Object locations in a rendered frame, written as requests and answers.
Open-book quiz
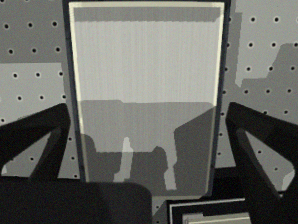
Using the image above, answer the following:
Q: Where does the black rectangular frame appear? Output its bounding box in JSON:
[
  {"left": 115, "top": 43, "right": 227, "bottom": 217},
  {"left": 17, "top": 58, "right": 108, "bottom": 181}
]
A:
[{"left": 166, "top": 167, "right": 248, "bottom": 224}]

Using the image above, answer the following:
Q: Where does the grey perforated base plate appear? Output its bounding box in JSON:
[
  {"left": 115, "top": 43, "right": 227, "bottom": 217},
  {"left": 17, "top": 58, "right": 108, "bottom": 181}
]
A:
[{"left": 0, "top": 0, "right": 298, "bottom": 191}]

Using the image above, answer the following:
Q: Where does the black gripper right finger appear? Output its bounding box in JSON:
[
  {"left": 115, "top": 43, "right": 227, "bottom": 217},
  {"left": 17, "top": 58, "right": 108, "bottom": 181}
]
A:
[{"left": 225, "top": 102, "right": 298, "bottom": 224}]

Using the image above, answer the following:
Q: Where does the black raised platform on grey legs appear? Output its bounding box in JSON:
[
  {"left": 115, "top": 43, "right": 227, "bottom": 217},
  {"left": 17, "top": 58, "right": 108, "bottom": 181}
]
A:
[{"left": 2, "top": 176, "right": 80, "bottom": 182}]

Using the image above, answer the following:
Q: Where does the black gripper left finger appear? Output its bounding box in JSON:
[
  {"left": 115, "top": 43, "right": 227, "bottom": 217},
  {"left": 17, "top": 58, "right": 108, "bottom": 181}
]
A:
[{"left": 0, "top": 103, "right": 71, "bottom": 182}]

